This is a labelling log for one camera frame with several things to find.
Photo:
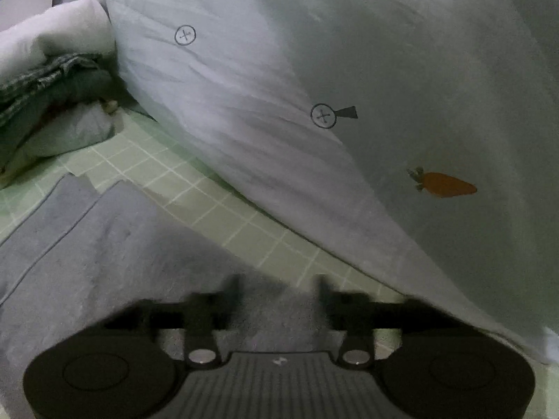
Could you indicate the carrot print quilt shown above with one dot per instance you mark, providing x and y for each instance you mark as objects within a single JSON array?
[{"x": 305, "y": 52}]

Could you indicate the green checked bed mat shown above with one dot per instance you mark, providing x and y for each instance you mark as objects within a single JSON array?
[{"x": 209, "y": 200}]

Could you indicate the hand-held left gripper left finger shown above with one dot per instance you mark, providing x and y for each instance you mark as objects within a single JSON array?
[{"x": 231, "y": 301}]

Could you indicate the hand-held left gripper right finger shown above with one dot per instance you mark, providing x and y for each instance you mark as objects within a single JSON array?
[{"x": 325, "y": 301}]

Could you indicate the light grey-blue folded garment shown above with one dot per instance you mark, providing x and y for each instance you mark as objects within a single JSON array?
[{"x": 74, "y": 126}]

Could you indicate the grey t-shirt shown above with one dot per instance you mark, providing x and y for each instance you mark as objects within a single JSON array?
[{"x": 109, "y": 248}]

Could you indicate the white folded cloth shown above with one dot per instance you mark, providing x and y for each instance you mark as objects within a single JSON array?
[{"x": 56, "y": 30}]

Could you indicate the dark blue-grey folded garment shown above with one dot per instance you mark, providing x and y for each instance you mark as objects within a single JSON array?
[{"x": 83, "y": 85}]

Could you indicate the checked folded garment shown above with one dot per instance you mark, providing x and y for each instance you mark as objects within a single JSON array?
[{"x": 39, "y": 78}]

